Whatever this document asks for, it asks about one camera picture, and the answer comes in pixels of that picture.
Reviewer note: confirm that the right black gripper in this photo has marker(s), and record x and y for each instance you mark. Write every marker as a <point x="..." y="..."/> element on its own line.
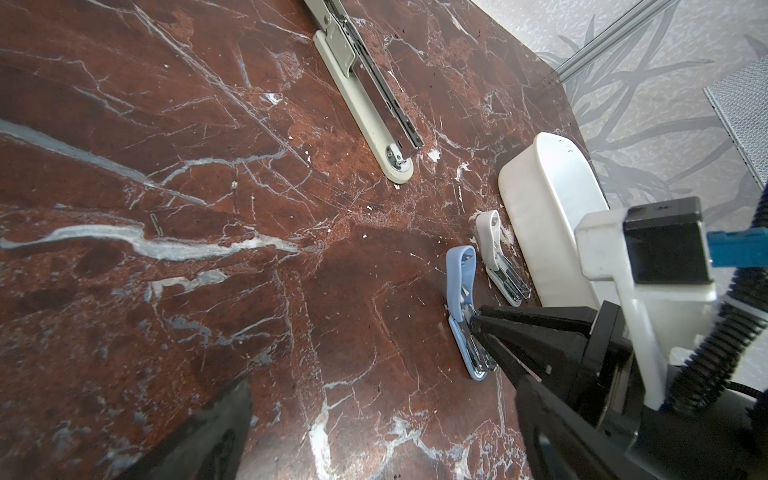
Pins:
<point x="580" y="354"/>

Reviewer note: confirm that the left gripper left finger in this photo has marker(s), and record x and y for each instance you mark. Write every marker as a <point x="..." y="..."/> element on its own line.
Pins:
<point x="209" y="445"/>

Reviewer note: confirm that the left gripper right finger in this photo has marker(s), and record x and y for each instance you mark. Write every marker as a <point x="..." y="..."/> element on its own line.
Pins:
<point x="559" y="444"/>

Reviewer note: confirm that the white mini stapler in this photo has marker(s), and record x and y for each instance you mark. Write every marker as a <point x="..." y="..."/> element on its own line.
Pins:
<point x="499" y="268"/>

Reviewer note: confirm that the blue mini stapler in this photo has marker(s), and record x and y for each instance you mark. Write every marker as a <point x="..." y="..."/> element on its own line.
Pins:
<point x="460" y="275"/>

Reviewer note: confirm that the white plastic tray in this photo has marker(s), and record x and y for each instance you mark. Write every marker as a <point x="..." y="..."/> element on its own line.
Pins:
<point x="546" y="190"/>

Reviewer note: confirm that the white wire mesh basket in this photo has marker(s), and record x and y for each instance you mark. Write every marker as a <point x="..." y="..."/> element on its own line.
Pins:
<point x="740" y="103"/>

